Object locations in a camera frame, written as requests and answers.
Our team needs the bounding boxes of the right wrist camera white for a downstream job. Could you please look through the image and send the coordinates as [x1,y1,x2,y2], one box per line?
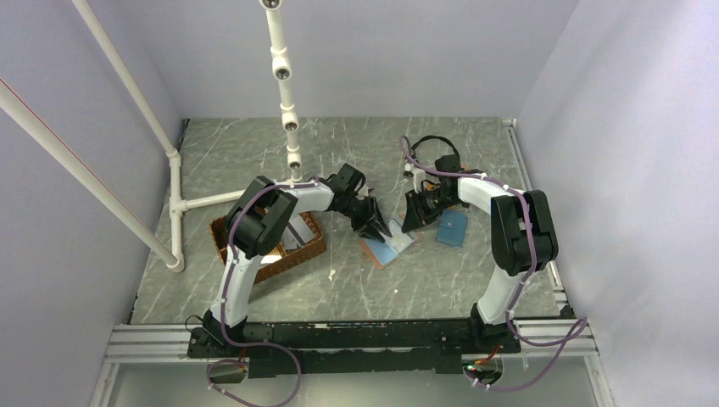
[410,166,426,193]

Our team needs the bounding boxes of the black cable loop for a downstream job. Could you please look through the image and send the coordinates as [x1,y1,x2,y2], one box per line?
[404,134,463,177]

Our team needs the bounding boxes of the purple cable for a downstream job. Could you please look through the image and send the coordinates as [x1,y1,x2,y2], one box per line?
[399,134,588,393]
[205,178,321,407]

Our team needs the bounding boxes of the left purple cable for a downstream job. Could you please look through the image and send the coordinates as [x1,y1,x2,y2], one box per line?
[205,178,321,407]

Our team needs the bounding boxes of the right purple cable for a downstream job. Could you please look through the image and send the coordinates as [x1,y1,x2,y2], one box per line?
[399,134,588,393]

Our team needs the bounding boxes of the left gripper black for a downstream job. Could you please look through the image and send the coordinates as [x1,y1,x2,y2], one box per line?
[340,193,391,244]

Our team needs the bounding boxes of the white pvc pipe frame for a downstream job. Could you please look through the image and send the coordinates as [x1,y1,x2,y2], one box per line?
[0,0,304,274]

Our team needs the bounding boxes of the aluminium rail frame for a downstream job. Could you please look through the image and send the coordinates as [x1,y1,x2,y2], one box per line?
[91,319,616,406]

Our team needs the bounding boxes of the grey card in basket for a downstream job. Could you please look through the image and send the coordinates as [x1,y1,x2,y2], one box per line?
[281,215,315,251]

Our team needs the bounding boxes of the brown wicker basket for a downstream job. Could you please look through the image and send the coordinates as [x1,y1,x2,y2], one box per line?
[209,212,326,284]

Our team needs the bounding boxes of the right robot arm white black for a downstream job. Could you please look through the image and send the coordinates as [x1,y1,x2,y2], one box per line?
[402,154,559,352]

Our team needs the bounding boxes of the gold card in basket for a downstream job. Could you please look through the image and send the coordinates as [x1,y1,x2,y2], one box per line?
[260,254,282,267]

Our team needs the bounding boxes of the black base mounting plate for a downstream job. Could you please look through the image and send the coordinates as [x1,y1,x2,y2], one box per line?
[187,317,521,378]

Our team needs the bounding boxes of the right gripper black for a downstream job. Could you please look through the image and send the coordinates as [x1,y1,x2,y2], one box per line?
[401,187,459,234]

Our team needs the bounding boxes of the blue card holder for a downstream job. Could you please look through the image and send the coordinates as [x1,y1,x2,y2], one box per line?
[436,209,469,248]

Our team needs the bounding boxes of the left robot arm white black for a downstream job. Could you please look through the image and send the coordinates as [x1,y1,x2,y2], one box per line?
[203,164,392,356]

